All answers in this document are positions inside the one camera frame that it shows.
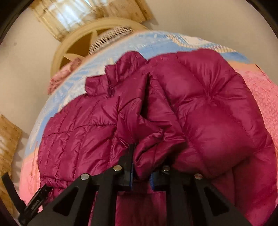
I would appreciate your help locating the pink and blue blanket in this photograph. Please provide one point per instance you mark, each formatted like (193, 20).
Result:
(91, 67)

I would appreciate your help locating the white striped pillow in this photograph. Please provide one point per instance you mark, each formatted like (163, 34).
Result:
(108, 37)

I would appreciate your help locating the cream wooden headboard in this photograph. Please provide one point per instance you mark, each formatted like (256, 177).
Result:
(71, 41)

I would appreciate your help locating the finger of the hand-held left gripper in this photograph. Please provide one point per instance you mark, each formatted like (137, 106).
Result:
(12, 191)
(37, 201)

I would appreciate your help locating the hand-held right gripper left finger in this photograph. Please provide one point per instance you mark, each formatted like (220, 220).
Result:
(131, 173)

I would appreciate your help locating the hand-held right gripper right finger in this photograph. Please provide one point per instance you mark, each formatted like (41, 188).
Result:
(153, 183)

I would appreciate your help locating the magenta puffer jacket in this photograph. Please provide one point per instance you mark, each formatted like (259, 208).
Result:
(195, 104)

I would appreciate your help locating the pink pillow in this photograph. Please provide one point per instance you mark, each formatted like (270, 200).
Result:
(63, 76)

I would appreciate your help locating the beige lace curtain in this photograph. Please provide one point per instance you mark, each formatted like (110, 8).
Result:
(65, 15)

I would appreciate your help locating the wooden furniture piece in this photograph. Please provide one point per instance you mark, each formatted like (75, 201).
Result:
(7, 141)

